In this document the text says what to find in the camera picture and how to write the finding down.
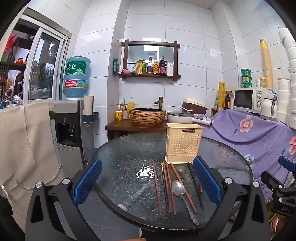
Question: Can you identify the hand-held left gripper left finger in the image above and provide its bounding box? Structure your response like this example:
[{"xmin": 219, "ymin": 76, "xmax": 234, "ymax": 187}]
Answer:
[{"xmin": 25, "ymin": 158, "xmax": 103, "ymax": 241}]

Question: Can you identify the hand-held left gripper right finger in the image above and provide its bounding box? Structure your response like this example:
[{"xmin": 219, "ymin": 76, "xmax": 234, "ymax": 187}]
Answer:
[{"xmin": 193, "ymin": 156, "xmax": 271, "ymax": 241}]

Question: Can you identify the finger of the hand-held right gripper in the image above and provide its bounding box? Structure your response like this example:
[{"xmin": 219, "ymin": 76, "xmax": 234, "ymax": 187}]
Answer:
[
  {"xmin": 261, "ymin": 171, "xmax": 284, "ymax": 189},
  {"xmin": 278, "ymin": 156, "xmax": 296, "ymax": 173}
]

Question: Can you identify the black chopstick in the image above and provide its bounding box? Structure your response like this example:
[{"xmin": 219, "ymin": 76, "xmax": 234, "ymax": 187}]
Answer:
[
  {"xmin": 161, "ymin": 163, "xmax": 168, "ymax": 212},
  {"xmin": 187, "ymin": 163, "xmax": 204, "ymax": 209}
]

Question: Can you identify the grey translucent spoon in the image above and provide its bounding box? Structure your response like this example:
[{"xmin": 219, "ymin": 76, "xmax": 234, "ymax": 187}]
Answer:
[{"xmin": 177, "ymin": 165, "xmax": 192, "ymax": 197}]

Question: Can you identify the metal spoon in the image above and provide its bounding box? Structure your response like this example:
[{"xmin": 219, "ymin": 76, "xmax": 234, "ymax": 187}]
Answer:
[{"xmin": 171, "ymin": 179, "xmax": 200, "ymax": 226}]

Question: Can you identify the beige plastic utensil holder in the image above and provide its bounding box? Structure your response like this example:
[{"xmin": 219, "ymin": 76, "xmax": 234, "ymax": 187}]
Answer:
[{"xmin": 165, "ymin": 123, "xmax": 204, "ymax": 164}]

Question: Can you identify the purple floral cloth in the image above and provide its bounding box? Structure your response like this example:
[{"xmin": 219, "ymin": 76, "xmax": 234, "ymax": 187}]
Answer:
[{"xmin": 201, "ymin": 108, "xmax": 296, "ymax": 204}]

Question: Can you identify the grey water dispenser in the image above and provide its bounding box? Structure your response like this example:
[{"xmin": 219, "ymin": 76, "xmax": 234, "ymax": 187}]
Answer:
[{"xmin": 54, "ymin": 100, "xmax": 85, "ymax": 172}]

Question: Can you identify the white electric kettle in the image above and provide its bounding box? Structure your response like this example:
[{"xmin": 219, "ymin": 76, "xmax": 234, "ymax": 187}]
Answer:
[{"xmin": 261, "ymin": 91, "xmax": 278, "ymax": 121}]

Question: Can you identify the stack of white paper bowls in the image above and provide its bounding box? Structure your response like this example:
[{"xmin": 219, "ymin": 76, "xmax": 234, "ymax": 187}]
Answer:
[{"xmin": 277, "ymin": 27, "xmax": 296, "ymax": 130}]

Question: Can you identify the floral patterned roll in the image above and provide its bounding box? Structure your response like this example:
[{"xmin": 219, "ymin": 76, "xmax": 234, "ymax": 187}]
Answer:
[{"xmin": 194, "ymin": 117, "xmax": 212, "ymax": 126}]

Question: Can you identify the dark wooden counter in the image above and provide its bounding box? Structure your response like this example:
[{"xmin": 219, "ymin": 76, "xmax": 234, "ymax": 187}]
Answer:
[{"xmin": 105, "ymin": 120, "xmax": 176, "ymax": 141}]

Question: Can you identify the teal cup holder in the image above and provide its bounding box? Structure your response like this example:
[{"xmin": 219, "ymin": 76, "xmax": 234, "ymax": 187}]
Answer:
[{"xmin": 83, "ymin": 112, "xmax": 99, "ymax": 127}]

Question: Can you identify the white pot with lid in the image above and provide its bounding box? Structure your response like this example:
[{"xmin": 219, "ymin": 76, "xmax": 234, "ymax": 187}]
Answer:
[{"xmin": 167, "ymin": 111, "xmax": 197, "ymax": 124}]

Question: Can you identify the white paper cup stack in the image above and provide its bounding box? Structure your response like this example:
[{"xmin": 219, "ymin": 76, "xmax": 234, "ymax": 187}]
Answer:
[{"xmin": 83, "ymin": 95, "xmax": 95, "ymax": 116}]

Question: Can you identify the beige cloth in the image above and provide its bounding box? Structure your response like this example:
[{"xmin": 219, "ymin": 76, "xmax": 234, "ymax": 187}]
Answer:
[{"xmin": 0, "ymin": 102, "xmax": 64, "ymax": 223}]

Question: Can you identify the white microwave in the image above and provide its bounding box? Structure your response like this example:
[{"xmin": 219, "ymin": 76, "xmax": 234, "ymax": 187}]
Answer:
[{"xmin": 232, "ymin": 87, "xmax": 273, "ymax": 114}]

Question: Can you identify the woven brown basin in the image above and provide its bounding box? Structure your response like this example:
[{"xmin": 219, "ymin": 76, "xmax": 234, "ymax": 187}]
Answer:
[{"xmin": 129, "ymin": 108, "xmax": 166, "ymax": 126}]

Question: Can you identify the yellow wrap roll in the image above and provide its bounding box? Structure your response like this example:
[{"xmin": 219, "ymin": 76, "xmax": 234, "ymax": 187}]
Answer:
[{"xmin": 218, "ymin": 82, "xmax": 226, "ymax": 109}]

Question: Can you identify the tall paper cup stack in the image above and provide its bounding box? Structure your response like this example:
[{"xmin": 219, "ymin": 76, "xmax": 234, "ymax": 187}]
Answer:
[{"xmin": 259, "ymin": 38, "xmax": 274, "ymax": 90}]

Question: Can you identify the blue water bottle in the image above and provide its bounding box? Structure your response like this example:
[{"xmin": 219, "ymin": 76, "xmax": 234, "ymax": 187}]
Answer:
[{"xmin": 62, "ymin": 56, "xmax": 91, "ymax": 100}]

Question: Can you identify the dark soy sauce bottle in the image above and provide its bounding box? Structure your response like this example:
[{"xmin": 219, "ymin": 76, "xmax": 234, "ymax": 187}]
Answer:
[{"xmin": 159, "ymin": 56, "xmax": 167, "ymax": 76}]

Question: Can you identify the sliding glass window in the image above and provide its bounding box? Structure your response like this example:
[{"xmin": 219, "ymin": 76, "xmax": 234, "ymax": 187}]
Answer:
[{"xmin": 23, "ymin": 14, "xmax": 72, "ymax": 105}]

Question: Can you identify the dark wooden wall shelf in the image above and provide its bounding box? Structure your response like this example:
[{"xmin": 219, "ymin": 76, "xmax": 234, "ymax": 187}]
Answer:
[{"xmin": 119, "ymin": 39, "xmax": 181, "ymax": 81}]

